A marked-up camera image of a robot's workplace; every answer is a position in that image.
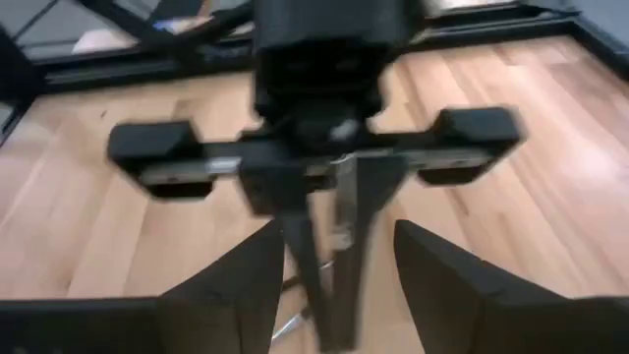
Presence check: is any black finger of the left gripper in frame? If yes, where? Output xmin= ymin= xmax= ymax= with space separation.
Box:
xmin=331 ymin=155 xmax=409 ymax=351
xmin=281 ymin=210 xmax=331 ymax=351

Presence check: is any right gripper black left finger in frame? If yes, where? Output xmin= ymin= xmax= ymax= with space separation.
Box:
xmin=159 ymin=218 xmax=286 ymax=354

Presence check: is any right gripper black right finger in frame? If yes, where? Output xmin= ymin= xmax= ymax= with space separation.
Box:
xmin=393 ymin=218 xmax=567 ymax=354

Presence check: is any black aluminium rig frame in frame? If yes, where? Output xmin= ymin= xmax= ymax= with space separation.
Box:
xmin=0 ymin=0 xmax=629 ymax=145

